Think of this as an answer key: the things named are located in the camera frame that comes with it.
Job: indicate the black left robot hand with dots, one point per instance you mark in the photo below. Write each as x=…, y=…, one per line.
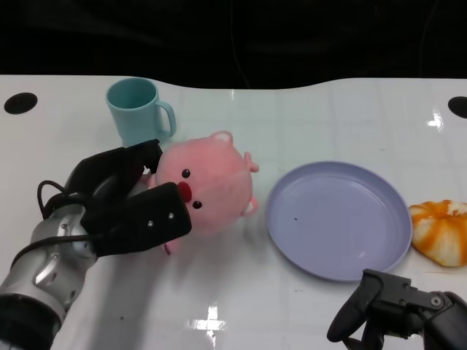
x=146, y=218

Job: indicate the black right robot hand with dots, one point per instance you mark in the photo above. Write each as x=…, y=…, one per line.
x=394, y=306

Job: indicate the pink plush beaver doll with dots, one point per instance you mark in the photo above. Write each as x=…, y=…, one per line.
x=215, y=175

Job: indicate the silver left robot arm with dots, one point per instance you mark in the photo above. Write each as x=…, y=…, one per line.
x=40, y=277

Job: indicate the lavender plastic plate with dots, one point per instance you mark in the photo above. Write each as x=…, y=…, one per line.
x=339, y=218

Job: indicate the orange and white bread toy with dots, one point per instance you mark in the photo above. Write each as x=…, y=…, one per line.
x=441, y=233

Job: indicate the teal plastic mug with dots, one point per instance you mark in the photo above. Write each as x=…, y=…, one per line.
x=135, y=113

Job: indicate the black table grommet hole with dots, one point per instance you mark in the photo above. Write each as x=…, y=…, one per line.
x=20, y=103
x=459, y=106

